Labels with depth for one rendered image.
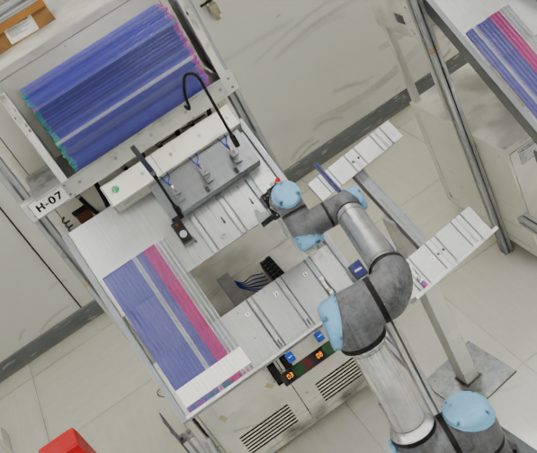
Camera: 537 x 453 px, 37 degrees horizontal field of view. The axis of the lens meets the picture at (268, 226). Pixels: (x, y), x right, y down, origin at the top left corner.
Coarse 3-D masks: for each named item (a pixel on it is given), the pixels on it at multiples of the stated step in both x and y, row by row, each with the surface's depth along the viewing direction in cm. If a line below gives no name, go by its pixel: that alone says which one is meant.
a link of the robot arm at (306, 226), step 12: (288, 216) 216; (300, 216) 215; (312, 216) 215; (324, 216) 215; (288, 228) 218; (300, 228) 215; (312, 228) 215; (324, 228) 216; (300, 240) 215; (312, 240) 215
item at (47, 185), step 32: (32, 0) 228; (0, 96) 228; (192, 96) 251; (32, 128) 251; (64, 160) 258; (96, 160) 247; (32, 192) 250; (64, 192) 251; (224, 288) 295; (160, 416) 244
